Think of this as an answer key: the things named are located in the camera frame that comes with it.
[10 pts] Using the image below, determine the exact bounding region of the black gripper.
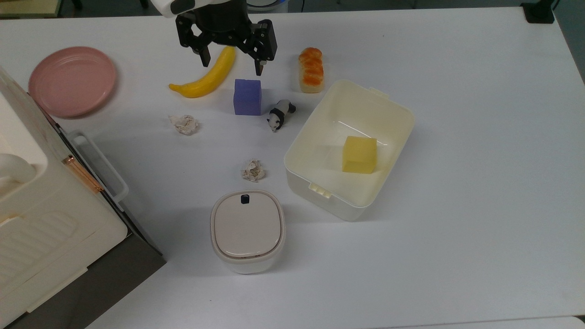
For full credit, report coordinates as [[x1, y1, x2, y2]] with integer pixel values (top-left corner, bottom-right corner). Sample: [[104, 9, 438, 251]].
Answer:
[[175, 0, 278, 76]]

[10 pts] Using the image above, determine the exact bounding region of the purple foam cube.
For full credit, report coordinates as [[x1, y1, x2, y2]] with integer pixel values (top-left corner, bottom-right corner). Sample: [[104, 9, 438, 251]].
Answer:
[[233, 79, 262, 116]]

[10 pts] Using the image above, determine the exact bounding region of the cream plastic box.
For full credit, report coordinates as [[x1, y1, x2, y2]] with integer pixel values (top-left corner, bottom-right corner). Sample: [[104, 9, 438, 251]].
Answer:
[[283, 79, 415, 223]]

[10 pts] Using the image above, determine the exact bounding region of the yellow foam cube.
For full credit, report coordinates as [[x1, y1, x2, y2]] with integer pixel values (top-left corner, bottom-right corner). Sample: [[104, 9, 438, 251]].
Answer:
[[342, 135, 378, 175]]

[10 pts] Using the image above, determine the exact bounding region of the yellow toy banana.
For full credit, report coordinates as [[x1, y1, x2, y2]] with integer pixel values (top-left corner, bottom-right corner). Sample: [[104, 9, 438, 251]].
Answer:
[[169, 46, 237, 98]]

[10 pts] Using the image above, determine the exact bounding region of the toy bread loaf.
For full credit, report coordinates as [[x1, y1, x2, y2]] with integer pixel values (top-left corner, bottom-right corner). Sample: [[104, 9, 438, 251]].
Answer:
[[298, 47, 325, 94]]

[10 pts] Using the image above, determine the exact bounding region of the black white panda figurine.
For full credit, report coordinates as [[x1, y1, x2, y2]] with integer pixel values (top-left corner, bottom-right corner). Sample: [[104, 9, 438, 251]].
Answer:
[[267, 99, 297, 133]]

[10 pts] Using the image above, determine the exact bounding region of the crumpled paper ball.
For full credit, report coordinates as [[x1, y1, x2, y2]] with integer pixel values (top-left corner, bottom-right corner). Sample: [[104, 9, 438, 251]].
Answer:
[[241, 159, 266, 183], [168, 114, 199, 136]]

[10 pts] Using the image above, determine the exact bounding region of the pink plate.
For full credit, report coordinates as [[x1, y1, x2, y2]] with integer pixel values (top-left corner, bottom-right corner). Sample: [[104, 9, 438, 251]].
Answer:
[[28, 46, 117, 119]]

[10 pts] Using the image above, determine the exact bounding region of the white lidded bin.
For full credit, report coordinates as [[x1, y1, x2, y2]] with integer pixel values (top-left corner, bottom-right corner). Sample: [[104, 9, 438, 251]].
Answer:
[[210, 190, 287, 275]]

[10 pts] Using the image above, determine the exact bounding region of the cream toy cabinet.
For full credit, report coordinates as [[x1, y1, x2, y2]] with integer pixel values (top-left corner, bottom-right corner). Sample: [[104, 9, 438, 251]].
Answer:
[[0, 66, 128, 327]]

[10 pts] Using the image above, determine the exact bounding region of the black camera stand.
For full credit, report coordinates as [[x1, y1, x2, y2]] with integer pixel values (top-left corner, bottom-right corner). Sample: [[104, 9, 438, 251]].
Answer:
[[521, 0, 556, 24]]

